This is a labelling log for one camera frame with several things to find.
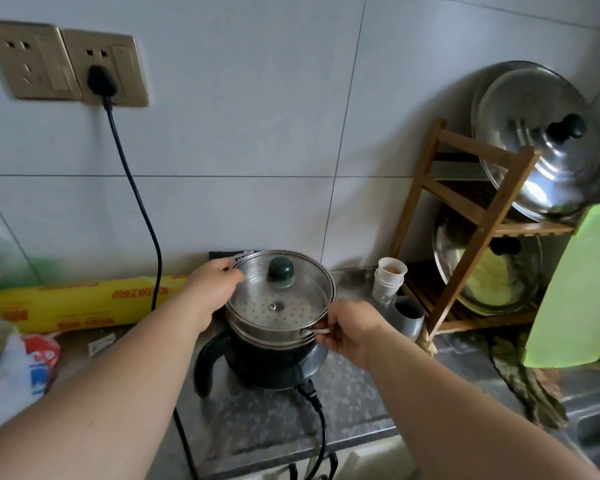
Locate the person's right hand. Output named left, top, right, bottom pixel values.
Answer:
left=315, top=300, right=395, bottom=371

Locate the person's left hand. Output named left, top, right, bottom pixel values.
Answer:
left=179, top=258, right=245, bottom=336

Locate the steel steamer basket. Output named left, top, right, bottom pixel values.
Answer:
left=224, top=294, right=334, bottom=351

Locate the person's left forearm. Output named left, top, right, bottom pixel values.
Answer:
left=0, top=287, right=206, bottom=480

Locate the person's right forearm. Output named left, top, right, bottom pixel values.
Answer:
left=362, top=325, right=600, bottom=480

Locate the glass lid with green knob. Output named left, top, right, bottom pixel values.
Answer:
left=228, top=250, right=337, bottom=331

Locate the white paper cup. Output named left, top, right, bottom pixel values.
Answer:
left=377, top=257, right=409, bottom=288
left=371, top=269, right=404, bottom=306

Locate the grey plastic cup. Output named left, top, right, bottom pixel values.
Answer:
left=390, top=296, right=426, bottom=341

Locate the dark green electric pot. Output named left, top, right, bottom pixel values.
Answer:
left=193, top=331, right=330, bottom=399

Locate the brown scrubbing cloth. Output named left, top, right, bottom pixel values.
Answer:
left=414, top=329, right=439, bottom=358

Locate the small white paper label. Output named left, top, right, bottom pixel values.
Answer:
left=87, top=333, right=117, bottom=356

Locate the yellow cling wrap box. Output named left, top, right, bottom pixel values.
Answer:
left=0, top=275, right=191, bottom=335

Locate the steel and glass pan lid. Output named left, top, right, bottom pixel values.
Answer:
left=432, top=205, right=544, bottom=317

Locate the wooden kitchen rack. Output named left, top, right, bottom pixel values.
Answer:
left=387, top=119, right=600, bottom=338

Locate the dark green dish rag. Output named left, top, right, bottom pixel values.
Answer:
left=487, top=334, right=570, bottom=431

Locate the translucent green plastic bag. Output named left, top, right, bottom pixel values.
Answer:
left=0, top=224, right=48, bottom=295

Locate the white printed plastic bag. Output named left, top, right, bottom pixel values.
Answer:
left=0, top=315, right=62, bottom=438

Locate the green plastic cutting board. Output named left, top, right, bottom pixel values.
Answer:
left=522, top=201, right=600, bottom=370

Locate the large steel wok lid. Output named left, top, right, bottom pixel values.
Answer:
left=470, top=60, right=600, bottom=225

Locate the steel sink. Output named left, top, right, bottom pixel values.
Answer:
left=560, top=390, right=600, bottom=480

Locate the black power cable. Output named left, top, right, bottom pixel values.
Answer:
left=102, top=95, right=339, bottom=480

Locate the black wall plug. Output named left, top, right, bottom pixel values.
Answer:
left=87, top=65, right=118, bottom=98

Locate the beige wall socket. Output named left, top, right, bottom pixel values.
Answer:
left=0, top=20, right=83, bottom=101
left=61, top=29, right=150, bottom=108

